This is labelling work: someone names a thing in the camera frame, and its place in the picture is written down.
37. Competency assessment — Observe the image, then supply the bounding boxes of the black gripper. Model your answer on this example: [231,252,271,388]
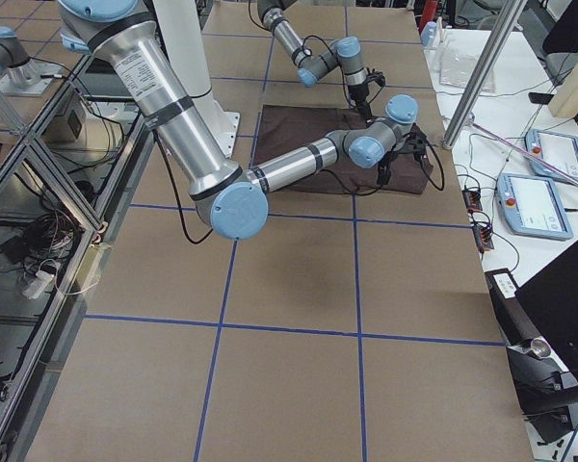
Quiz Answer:
[376,154,393,185]
[347,82,373,122]

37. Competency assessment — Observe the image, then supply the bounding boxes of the dark brown t-shirt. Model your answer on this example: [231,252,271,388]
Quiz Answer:
[257,103,434,195]

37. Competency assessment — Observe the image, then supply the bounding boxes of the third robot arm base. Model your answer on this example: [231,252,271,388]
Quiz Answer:
[0,26,62,96]

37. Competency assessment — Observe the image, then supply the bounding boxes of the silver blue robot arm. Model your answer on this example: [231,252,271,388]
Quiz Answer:
[256,0,385,124]
[59,1,419,241]

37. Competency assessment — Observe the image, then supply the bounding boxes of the orange circuit board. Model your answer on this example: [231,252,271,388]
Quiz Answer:
[462,188,483,212]

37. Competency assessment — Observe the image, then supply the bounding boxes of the clear plastic sheet folder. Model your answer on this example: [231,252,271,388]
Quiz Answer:
[429,29,489,89]

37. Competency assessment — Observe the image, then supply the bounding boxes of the near teach pendant tablet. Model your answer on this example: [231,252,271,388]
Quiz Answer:
[496,173,573,241]

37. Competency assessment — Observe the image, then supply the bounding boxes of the teach pendant tablet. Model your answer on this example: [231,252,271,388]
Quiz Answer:
[496,173,573,241]
[525,129,578,179]

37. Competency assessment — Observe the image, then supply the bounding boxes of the reacher grabber stick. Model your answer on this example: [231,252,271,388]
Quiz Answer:
[464,113,578,188]

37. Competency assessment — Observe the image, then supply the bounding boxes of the far teach pendant tablet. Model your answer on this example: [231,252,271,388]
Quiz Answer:
[525,129,578,179]

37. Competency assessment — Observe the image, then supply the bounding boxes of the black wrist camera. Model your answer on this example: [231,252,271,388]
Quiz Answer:
[403,132,428,164]
[367,69,386,88]

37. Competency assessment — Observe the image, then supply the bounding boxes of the aluminium frame post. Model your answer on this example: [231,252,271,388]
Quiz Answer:
[442,0,527,150]

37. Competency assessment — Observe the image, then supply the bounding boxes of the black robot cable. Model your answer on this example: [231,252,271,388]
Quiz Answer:
[156,139,218,244]

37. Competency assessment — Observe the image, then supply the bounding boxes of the aluminium frame rail structure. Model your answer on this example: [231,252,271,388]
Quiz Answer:
[0,57,151,461]

